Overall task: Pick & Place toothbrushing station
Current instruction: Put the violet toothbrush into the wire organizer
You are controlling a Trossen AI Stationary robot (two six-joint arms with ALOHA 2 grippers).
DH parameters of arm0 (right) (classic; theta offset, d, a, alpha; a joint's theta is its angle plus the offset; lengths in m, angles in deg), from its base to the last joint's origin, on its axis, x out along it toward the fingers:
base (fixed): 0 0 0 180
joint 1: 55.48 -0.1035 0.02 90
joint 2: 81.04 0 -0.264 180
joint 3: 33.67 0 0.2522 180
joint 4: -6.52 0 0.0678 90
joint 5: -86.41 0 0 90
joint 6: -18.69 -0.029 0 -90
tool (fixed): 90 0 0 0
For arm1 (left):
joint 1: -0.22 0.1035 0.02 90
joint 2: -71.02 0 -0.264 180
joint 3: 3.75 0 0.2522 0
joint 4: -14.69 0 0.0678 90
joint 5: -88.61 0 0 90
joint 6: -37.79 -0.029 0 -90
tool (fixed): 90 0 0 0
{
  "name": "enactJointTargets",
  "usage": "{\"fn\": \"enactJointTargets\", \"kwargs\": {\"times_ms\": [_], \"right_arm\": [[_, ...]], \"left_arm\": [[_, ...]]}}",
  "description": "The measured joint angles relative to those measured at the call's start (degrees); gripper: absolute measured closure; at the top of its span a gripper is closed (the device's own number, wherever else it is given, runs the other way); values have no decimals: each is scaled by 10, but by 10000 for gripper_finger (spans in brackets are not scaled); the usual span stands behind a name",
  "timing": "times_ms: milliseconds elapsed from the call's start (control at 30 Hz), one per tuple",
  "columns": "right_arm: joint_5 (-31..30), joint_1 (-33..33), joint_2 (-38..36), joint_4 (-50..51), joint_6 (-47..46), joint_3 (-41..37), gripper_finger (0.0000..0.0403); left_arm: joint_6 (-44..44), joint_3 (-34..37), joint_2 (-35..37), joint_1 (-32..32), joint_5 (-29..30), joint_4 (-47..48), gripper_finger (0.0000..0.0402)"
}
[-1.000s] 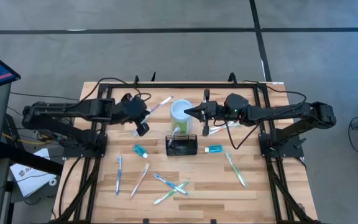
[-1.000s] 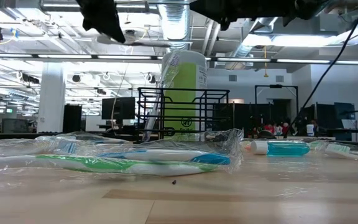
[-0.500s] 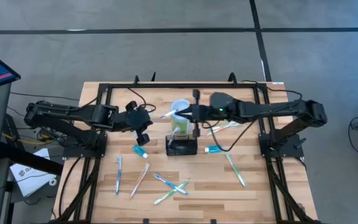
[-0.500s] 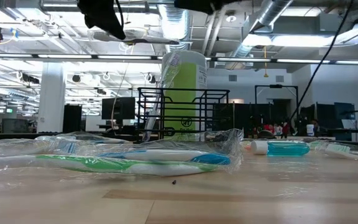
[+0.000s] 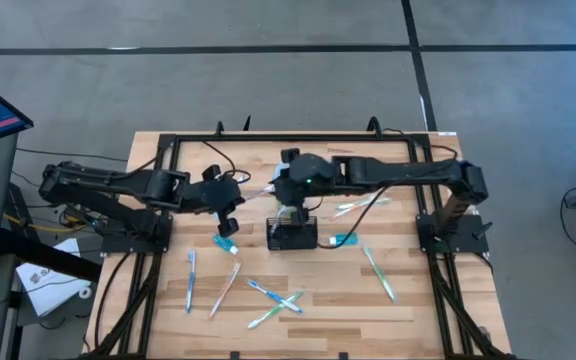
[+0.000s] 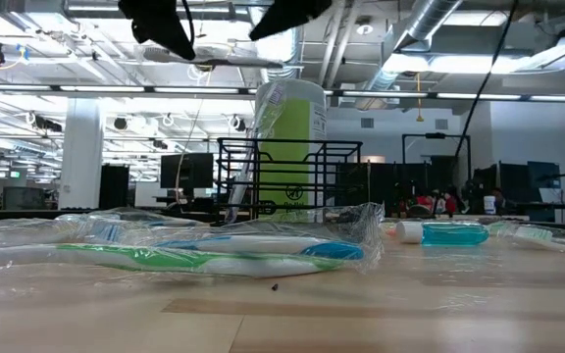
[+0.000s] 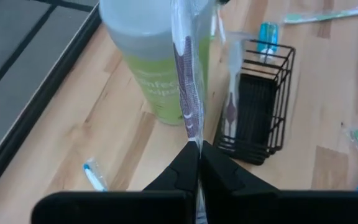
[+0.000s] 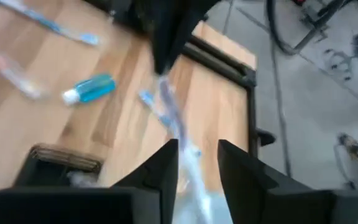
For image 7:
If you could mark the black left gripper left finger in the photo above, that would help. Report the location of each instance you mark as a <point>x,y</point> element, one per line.
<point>135,208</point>

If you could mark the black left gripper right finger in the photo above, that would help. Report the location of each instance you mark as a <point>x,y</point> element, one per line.
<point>259,208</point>

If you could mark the purple toothbrush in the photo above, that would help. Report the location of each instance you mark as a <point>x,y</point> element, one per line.
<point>186,93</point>
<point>231,109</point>

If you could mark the blue mouthwash bottle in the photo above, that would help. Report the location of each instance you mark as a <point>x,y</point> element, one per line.
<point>267,34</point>

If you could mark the green disinfecting wipes canister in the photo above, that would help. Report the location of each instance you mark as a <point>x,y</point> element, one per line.
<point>141,46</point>

